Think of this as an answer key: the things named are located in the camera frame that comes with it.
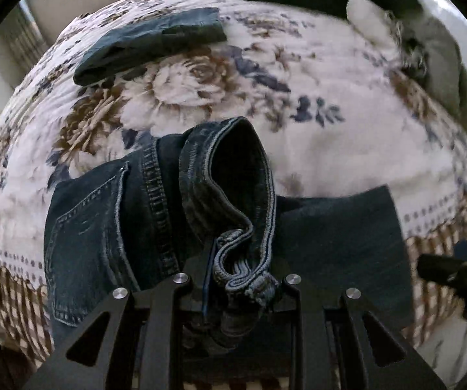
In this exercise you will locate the green striped curtain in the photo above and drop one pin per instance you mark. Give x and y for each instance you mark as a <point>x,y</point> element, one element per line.
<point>22,36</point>

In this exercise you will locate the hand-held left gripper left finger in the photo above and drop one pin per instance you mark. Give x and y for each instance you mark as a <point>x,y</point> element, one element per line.
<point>207,284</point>

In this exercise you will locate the grey folded towel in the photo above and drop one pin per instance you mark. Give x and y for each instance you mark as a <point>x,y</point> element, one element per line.
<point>441,65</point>

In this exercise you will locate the dark blue jeans pants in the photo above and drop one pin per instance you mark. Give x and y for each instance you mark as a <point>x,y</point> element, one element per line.
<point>136,219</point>

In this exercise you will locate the floral bed quilt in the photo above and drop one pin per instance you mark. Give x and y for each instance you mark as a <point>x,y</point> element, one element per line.
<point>339,150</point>

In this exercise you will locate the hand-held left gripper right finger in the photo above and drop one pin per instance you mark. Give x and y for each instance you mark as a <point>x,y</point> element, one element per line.
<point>294,292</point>

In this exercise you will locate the folded light blue jeans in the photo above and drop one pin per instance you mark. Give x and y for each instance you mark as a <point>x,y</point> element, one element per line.
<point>152,44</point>

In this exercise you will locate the white fringed cloth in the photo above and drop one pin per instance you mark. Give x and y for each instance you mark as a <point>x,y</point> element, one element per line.
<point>369,18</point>

